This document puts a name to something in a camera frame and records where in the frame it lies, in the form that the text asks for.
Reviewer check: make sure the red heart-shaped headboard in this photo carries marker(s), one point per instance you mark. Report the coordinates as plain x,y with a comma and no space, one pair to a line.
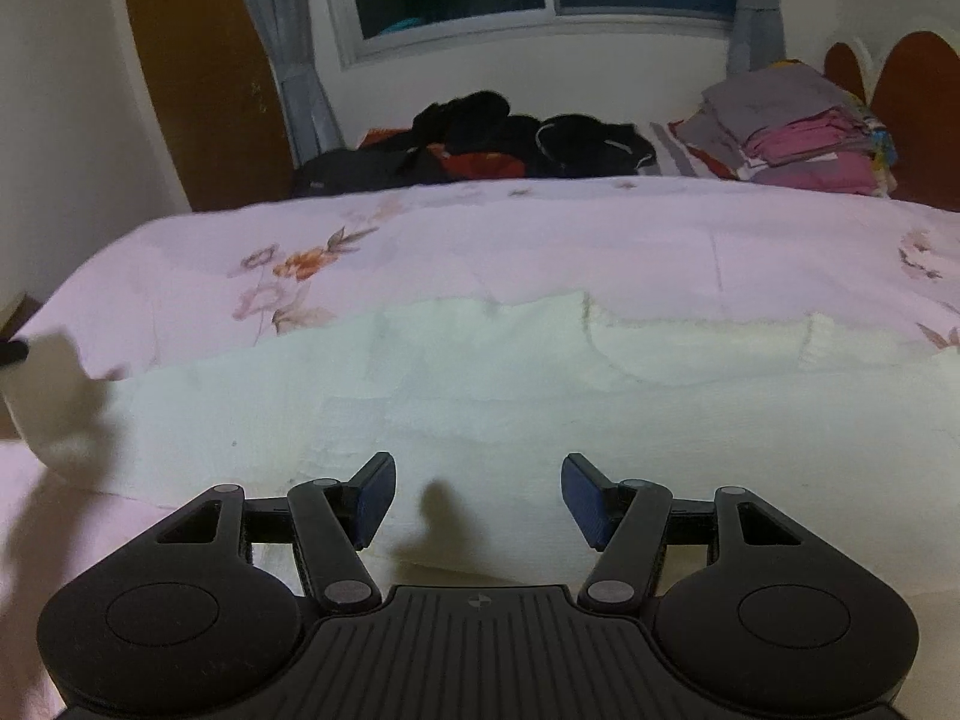
919,75

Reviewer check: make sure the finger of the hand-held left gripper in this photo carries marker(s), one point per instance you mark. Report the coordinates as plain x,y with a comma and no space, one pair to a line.
13,355

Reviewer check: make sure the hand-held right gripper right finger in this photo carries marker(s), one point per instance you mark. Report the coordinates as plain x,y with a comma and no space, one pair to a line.
581,499

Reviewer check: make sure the black garment with white piping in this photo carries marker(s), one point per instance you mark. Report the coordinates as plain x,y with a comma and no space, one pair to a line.
592,139

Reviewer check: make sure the pink floral bedsheet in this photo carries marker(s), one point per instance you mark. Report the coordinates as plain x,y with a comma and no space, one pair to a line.
525,255

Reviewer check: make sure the stack of folded clothes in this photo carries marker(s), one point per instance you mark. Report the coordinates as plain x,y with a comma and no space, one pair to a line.
802,131

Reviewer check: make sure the striped grey red cloth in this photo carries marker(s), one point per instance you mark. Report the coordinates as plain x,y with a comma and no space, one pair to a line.
679,146

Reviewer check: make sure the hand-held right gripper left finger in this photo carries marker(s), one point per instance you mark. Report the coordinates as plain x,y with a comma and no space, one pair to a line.
375,499

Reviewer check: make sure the pile of dark clothes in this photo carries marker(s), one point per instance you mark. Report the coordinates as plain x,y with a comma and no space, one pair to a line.
442,142

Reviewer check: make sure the white knit garment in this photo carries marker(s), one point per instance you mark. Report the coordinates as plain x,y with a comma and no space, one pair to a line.
487,405

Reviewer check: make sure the brown wooden wardrobe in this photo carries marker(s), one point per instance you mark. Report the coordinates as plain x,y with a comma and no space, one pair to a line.
202,75

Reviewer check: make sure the grey curtain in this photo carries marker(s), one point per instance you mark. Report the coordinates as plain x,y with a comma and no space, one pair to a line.
289,37
754,7

